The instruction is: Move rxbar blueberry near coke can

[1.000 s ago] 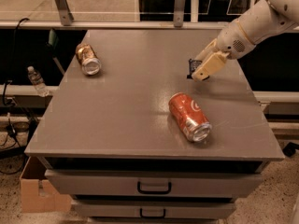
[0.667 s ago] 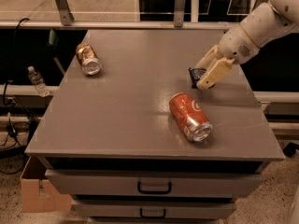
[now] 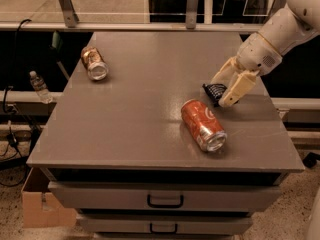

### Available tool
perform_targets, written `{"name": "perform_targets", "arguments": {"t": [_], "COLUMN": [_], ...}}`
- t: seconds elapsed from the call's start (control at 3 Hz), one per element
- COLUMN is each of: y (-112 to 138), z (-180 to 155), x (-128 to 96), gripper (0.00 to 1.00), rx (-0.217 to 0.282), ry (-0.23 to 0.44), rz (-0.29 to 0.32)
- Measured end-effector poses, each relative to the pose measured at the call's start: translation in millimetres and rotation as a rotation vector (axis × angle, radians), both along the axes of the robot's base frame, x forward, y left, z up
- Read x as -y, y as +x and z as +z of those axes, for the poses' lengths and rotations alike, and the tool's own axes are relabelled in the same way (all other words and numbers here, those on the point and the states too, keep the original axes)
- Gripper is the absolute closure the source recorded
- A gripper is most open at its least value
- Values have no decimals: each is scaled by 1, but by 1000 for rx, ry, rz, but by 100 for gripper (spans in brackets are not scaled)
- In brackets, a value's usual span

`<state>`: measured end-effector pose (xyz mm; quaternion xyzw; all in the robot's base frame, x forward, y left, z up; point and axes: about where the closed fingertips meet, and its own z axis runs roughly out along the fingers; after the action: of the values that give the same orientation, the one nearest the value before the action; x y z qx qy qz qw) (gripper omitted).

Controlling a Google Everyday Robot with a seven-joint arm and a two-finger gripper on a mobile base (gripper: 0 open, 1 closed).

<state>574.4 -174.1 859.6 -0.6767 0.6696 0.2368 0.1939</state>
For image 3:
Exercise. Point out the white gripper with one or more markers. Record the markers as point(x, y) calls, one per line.
point(258, 56)

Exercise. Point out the grey drawer cabinet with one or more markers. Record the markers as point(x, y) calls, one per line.
point(128, 128)

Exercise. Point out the upper grey drawer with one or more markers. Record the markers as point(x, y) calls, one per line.
point(165, 197)

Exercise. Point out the gold brown soda can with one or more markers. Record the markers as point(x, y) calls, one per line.
point(94, 63)

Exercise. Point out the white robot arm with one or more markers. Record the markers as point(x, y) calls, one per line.
point(295, 24)

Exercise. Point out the grey drawer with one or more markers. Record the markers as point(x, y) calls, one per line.
point(165, 197)
point(161, 224)

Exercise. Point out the left metal rail bracket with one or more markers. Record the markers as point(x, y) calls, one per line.
point(69, 14)

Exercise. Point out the middle metal rail bracket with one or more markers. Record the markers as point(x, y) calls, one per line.
point(191, 14)

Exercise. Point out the dark blue rxbar wrapper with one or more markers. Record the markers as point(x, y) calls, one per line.
point(214, 92)

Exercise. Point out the lower grey drawer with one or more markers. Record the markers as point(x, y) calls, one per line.
point(161, 224)

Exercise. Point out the clear plastic water bottle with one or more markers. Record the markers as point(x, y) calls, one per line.
point(40, 87)

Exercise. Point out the red coke can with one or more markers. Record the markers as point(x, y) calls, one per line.
point(204, 127)

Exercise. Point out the green handled tool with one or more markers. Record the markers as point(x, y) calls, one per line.
point(55, 47)

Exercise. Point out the brown cardboard box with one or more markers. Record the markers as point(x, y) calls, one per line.
point(40, 207)

